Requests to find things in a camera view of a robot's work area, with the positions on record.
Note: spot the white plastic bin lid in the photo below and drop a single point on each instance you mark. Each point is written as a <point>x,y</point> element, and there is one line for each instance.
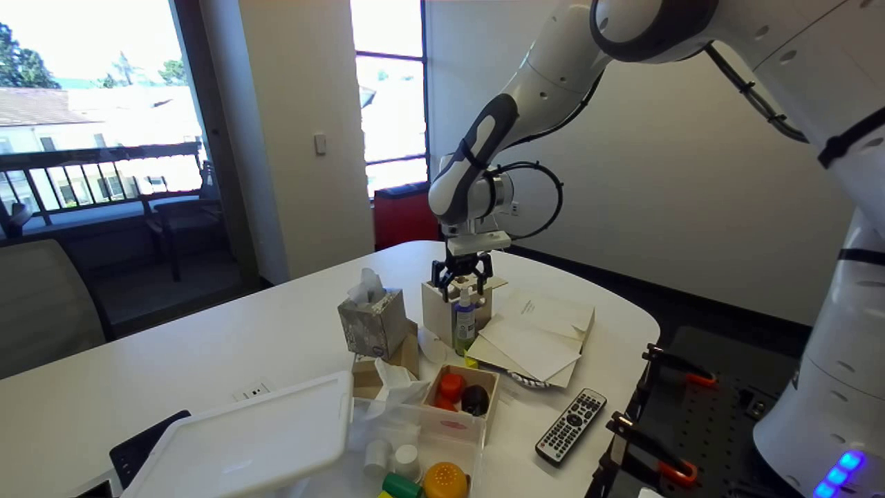
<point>250,445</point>

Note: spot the clear plastic bin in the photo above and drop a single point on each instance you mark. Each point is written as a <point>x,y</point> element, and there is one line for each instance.
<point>443,446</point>

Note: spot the red bin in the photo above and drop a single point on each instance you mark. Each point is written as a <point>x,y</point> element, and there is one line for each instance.
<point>403,222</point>

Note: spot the red wooden block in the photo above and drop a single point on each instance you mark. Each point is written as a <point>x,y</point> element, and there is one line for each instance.
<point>447,403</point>
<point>451,384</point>

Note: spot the dark balcony chair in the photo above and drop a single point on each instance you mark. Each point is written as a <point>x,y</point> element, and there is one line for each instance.
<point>181,222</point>

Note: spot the grey marbled tissue box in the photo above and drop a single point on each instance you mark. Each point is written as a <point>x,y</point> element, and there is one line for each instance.
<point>371,319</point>

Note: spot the white paper napkin stack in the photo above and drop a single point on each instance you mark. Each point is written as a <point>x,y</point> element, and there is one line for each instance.
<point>539,341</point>

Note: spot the black and white remote control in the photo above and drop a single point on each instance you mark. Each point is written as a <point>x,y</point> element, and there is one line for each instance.
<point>570,424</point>

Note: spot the white light switch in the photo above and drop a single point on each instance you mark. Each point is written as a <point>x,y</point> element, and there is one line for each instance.
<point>318,146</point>

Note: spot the dark window frame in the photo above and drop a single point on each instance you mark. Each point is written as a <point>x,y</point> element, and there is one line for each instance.
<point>427,92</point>

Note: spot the yellow perforated jar lid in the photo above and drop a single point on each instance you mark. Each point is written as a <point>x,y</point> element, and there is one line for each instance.
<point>447,479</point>

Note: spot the black perforated breadboard table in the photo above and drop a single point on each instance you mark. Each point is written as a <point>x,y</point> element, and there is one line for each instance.
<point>721,424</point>

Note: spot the clear bottle with blue label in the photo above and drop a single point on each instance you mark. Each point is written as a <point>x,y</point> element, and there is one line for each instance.
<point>466,322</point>

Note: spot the black clamp with orange tips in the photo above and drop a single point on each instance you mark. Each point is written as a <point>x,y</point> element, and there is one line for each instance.
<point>682,366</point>
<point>653,450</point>

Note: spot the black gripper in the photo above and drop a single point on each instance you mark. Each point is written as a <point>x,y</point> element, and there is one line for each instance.
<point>469,261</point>

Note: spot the dark balcony railing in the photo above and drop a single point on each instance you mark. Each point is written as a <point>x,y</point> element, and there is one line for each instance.
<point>101,156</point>

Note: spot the brown wooden block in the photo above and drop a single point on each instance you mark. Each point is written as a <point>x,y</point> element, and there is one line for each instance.
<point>405,351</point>

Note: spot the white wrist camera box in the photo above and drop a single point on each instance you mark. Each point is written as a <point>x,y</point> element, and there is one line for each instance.
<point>481,243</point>

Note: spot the wooden box with holes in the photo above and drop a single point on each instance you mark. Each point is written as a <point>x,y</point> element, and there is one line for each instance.
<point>441,315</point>

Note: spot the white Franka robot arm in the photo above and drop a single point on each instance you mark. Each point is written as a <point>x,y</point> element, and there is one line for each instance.
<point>555,78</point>

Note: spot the green bottle cap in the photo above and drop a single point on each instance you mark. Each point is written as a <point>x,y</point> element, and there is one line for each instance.
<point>398,485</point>

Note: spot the small brown cardboard box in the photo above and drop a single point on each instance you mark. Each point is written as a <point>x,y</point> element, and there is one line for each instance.
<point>367,377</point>

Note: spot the white plastic cup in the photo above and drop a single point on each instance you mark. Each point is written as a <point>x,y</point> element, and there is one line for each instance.
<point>405,459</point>

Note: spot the small wooden tray box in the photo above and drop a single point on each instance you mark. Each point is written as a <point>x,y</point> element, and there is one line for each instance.
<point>459,420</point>

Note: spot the grey office chair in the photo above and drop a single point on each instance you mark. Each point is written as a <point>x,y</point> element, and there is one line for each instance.
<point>42,305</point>

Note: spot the black ball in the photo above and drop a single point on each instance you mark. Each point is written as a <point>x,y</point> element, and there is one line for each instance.
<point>474,399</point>

